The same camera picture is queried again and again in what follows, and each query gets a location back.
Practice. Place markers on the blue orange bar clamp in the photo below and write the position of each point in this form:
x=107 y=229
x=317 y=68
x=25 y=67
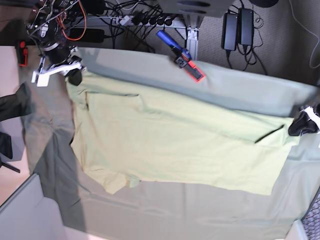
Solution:
x=183 y=58

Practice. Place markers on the grey-green table cloth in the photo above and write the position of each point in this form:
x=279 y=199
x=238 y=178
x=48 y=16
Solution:
x=160 y=210

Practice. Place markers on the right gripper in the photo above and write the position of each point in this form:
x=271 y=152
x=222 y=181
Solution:
x=57 y=55

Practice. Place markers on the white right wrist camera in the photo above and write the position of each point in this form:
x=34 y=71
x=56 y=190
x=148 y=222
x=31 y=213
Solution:
x=40 y=79

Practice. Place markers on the blue orange corner clamp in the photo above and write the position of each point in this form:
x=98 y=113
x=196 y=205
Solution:
x=21 y=53

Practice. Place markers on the dark green cloth piece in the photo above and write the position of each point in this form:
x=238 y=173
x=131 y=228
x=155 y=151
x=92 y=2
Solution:
x=17 y=104

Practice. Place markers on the black power brick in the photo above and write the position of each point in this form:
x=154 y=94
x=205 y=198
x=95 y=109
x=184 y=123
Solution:
x=91 y=35

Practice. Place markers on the grey power strip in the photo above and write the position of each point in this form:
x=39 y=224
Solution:
x=149 y=21

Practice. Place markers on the light yellow-green T-shirt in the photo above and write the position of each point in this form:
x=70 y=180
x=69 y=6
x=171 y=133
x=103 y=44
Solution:
x=127 y=132

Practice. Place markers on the aluminium table leg frame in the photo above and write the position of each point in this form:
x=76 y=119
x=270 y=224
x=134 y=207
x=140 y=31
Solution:
x=188 y=27

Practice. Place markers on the grey cardboard box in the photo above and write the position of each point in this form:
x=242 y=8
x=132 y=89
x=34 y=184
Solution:
x=28 y=215

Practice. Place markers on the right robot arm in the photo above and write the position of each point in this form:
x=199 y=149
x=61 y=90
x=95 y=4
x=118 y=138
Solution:
x=47 y=28

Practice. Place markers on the black power adapter pair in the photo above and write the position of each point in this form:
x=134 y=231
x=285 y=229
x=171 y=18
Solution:
x=237 y=29

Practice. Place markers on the black tripod leg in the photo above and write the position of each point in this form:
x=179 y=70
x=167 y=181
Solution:
x=8 y=166

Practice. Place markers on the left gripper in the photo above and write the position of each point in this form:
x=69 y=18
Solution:
x=308 y=122

